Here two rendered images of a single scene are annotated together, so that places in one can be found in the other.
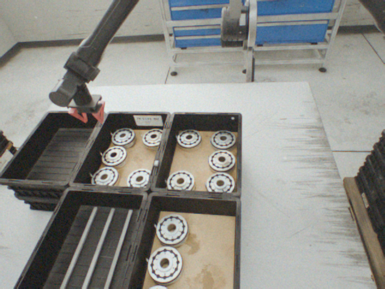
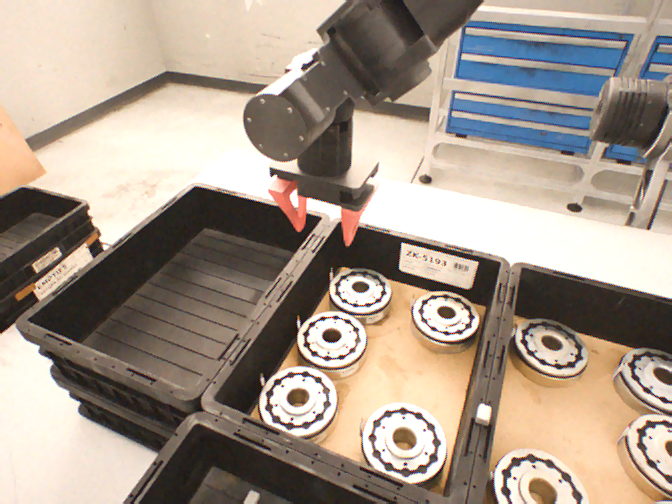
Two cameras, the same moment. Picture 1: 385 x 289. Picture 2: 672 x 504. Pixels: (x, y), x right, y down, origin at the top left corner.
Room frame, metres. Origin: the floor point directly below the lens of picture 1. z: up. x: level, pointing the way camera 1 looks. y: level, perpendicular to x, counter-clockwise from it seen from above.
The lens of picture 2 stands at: (0.31, 0.26, 1.38)
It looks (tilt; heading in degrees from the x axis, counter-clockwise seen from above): 40 degrees down; 10
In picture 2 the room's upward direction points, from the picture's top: straight up
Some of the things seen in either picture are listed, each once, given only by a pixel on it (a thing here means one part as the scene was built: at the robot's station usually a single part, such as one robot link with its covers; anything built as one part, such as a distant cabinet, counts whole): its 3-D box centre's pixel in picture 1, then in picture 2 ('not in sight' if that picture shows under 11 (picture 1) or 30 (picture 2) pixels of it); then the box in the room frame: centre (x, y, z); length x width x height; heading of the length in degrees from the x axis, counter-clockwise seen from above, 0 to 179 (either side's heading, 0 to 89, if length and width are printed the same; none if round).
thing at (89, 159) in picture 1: (129, 155); (376, 350); (0.70, 0.28, 0.87); 0.40 x 0.30 x 0.11; 167
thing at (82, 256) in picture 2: (5, 168); (70, 280); (1.16, 1.28, 0.41); 0.31 x 0.02 x 0.16; 169
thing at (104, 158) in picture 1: (113, 155); (331, 338); (0.72, 0.34, 0.86); 0.10 x 0.10 x 0.01
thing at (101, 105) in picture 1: (94, 112); (339, 207); (0.71, 0.33, 1.10); 0.07 x 0.07 x 0.09; 76
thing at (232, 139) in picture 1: (223, 139); (663, 379); (0.73, -0.11, 0.86); 0.10 x 0.10 x 0.01
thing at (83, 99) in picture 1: (81, 95); (324, 146); (0.71, 0.35, 1.17); 0.10 x 0.07 x 0.07; 76
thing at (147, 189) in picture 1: (125, 147); (378, 326); (0.70, 0.28, 0.92); 0.40 x 0.30 x 0.02; 167
